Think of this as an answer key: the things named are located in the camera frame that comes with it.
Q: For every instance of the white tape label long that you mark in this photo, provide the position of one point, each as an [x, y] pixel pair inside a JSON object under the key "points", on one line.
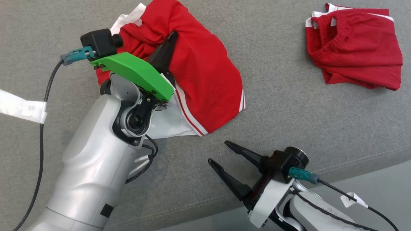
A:
{"points": [[19, 107]]}

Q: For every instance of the red Bulls shorts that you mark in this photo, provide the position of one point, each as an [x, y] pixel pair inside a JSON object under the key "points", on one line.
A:
{"points": [[362, 54]]}

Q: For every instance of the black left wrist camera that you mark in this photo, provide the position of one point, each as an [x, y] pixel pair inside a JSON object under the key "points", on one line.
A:
{"points": [[99, 41]]}

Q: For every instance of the white tape label small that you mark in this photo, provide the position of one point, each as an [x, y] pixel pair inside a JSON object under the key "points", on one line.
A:
{"points": [[348, 200]]}

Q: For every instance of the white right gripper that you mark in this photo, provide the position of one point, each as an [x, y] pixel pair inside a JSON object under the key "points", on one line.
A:
{"points": [[269, 202]]}

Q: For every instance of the grey fabric sofa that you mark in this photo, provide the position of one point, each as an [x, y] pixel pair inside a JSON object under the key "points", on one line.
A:
{"points": [[289, 112]]}

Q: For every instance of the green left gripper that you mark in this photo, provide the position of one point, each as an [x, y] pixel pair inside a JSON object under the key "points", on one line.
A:
{"points": [[135, 70]]}

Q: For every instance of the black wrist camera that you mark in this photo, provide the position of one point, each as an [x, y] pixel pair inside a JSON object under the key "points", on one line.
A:
{"points": [[282, 165], [99, 41]]}

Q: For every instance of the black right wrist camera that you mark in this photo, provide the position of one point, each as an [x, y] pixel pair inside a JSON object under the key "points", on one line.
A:
{"points": [[282, 165]]}

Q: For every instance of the red Bulls jersey white sleeves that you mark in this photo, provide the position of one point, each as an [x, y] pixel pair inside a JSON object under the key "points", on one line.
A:
{"points": [[205, 80]]}

